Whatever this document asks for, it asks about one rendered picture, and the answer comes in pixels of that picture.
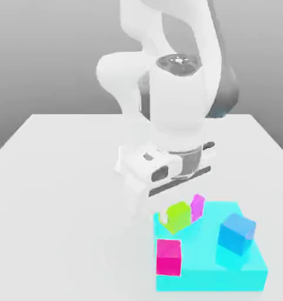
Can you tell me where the small blue cube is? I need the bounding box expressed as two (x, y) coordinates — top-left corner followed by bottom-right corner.
(217, 212), (257, 257)

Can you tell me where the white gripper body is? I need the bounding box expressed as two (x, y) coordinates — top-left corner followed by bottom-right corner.
(147, 164), (214, 214)

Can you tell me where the small purple cube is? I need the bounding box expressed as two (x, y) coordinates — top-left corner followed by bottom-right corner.
(189, 193), (206, 223)

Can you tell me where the large cyan box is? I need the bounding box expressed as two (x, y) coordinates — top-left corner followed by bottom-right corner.
(153, 200), (269, 293)

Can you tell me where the small pink cube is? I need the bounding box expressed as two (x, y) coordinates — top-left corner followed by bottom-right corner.
(155, 238), (182, 277)

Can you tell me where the small green cube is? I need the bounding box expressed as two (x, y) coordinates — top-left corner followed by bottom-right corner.
(160, 201), (193, 235)

